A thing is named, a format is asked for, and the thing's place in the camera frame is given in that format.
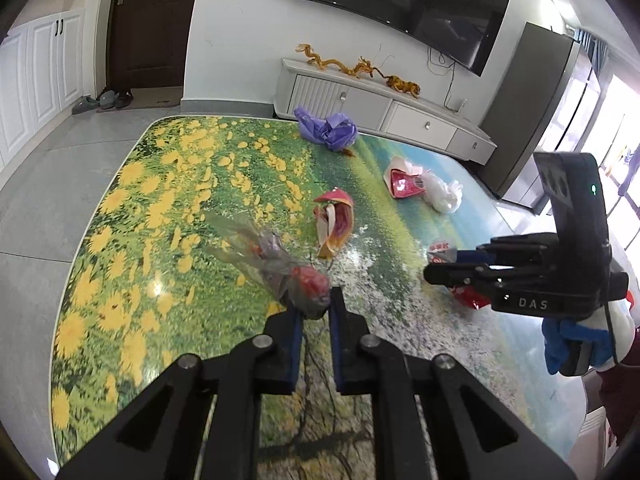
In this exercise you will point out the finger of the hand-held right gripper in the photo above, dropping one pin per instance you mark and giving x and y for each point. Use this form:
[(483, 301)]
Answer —
[(480, 256), (450, 275)]

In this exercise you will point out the red snack wrapper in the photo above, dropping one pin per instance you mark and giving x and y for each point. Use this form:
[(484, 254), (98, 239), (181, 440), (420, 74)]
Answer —
[(442, 255)]

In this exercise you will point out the pink red barcode wrapper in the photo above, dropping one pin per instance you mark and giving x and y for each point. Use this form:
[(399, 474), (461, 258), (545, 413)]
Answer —
[(402, 185)]

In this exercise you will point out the orange red paper wrapper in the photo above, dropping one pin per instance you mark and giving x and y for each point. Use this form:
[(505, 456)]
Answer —
[(335, 220)]

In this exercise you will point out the golden tiger ornament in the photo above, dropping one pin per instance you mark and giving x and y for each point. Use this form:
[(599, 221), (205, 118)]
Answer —
[(402, 85)]

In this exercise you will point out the clear crumpled plastic bag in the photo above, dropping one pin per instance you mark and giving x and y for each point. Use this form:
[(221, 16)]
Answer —
[(442, 192)]

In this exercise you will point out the grey slipper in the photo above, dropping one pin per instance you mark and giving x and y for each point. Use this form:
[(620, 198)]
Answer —
[(85, 105), (107, 99)]

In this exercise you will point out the black slipper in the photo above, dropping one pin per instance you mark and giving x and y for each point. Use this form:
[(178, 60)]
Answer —
[(124, 98)]

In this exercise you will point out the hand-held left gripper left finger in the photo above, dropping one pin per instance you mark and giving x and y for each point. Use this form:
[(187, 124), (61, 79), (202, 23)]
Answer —
[(292, 355)]

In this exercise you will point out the small yellow dragon ornament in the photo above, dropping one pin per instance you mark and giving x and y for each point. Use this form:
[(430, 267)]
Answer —
[(365, 68)]

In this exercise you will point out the black wall television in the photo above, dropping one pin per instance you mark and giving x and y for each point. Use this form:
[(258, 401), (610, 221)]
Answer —
[(400, 0)]

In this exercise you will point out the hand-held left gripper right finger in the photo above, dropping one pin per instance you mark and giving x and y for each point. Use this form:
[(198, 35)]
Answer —
[(337, 350)]

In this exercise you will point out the grey clear plastic bag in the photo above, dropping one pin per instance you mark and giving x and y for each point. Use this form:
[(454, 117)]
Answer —
[(280, 265)]

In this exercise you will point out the grey white television stand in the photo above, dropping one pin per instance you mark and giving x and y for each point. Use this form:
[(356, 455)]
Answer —
[(375, 110)]

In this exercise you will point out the blue curtain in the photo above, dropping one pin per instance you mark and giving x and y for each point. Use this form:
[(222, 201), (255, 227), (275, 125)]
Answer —
[(595, 50)]

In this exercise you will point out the long yellow dragon ornament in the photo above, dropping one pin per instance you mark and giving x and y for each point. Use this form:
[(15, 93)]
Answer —
[(325, 61)]

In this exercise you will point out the white base cabinet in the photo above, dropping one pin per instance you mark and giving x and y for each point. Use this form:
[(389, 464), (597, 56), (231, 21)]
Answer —
[(40, 80)]

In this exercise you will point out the grey refrigerator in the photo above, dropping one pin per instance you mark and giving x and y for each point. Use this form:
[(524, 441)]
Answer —
[(540, 120)]

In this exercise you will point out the person's right hand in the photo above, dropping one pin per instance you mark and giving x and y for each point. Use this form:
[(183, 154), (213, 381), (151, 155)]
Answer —
[(552, 345)]

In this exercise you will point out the large purple plastic bag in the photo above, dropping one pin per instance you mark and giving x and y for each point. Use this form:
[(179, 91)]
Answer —
[(327, 130)]

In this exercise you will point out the person's dark red clothing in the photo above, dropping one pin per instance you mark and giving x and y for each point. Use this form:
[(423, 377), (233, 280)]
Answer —
[(615, 400)]

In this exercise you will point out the dark brown door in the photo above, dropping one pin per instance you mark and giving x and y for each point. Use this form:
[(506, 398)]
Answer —
[(155, 25)]

